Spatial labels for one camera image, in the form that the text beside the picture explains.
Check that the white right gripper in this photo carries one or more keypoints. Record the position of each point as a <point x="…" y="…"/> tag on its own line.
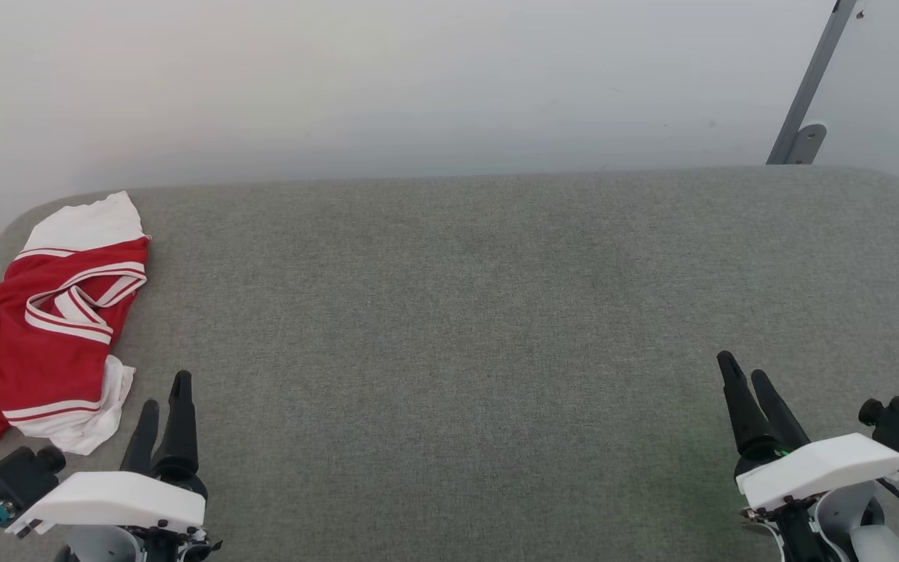
<point x="824" y="468"/>

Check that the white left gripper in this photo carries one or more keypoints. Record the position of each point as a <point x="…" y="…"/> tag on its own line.
<point x="114" y="499"/>

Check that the red and white basketball jersey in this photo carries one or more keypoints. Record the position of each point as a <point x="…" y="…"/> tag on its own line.
<point x="36" y="351"/>

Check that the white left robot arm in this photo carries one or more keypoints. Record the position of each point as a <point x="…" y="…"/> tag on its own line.
<point x="94" y="546"/>

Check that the grey fabric sofa cushion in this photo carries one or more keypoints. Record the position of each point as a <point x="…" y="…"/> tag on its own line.
<point x="449" y="351"/>

